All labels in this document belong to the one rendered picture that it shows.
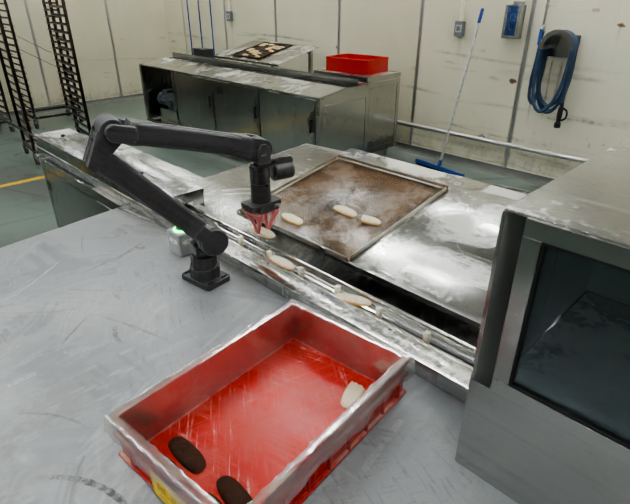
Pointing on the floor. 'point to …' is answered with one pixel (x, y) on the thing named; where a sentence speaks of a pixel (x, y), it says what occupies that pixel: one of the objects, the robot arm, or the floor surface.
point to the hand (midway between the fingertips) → (262, 229)
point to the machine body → (84, 198)
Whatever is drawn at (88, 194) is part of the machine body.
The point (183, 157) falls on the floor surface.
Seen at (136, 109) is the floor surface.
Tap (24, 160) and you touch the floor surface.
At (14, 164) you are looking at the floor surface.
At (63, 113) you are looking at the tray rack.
